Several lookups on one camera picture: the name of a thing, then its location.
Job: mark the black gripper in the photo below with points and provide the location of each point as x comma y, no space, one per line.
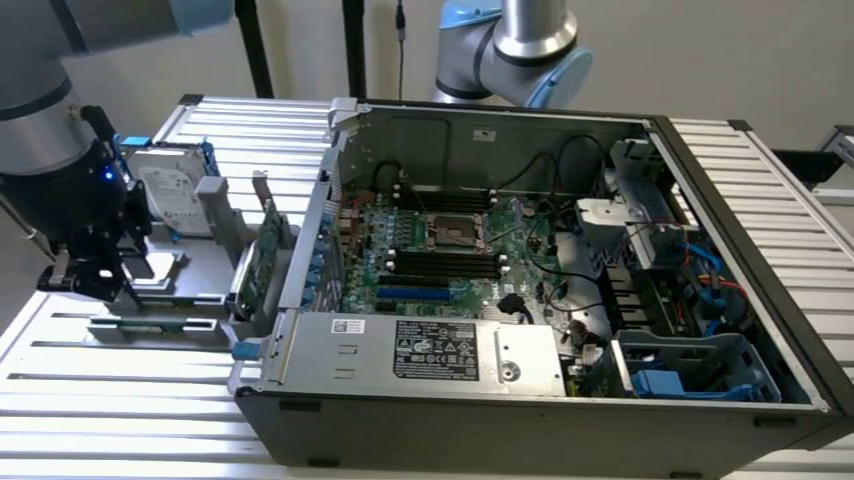
73,200

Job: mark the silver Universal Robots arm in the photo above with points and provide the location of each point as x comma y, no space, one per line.
40,115

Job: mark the blue expansion slot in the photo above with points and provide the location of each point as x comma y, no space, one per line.
414,293

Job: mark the black RAM slot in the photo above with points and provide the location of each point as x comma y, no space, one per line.
450,252
450,258
447,199
450,272
450,265
447,189
447,205
447,194

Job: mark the silver hard disk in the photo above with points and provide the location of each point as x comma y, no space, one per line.
170,190

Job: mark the silver hard disk drive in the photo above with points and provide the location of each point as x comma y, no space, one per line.
136,141

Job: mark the silver CPU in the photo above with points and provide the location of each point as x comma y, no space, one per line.
162,267

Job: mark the grey parts rack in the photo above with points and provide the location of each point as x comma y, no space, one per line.
214,210

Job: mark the green graphics card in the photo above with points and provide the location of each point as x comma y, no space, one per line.
267,240

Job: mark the blue case latch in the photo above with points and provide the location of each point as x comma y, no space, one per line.
247,349

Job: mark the black stand pole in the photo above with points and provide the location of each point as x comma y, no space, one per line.
355,45
254,45

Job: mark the grey power supply unit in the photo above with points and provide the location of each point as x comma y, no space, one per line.
374,360

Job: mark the metal CPU socket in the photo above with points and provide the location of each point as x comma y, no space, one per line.
458,232

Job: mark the green motherboard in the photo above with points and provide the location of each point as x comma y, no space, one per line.
527,240

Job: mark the black open PC case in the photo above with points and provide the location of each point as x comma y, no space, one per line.
467,430

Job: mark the grey metal drive cage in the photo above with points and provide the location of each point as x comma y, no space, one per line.
634,220

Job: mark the grey-blue plastic disk bay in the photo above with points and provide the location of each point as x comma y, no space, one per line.
707,355

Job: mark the black bracket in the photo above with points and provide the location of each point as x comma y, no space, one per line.
803,167

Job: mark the aluminium frame rail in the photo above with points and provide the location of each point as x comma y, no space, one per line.
841,142

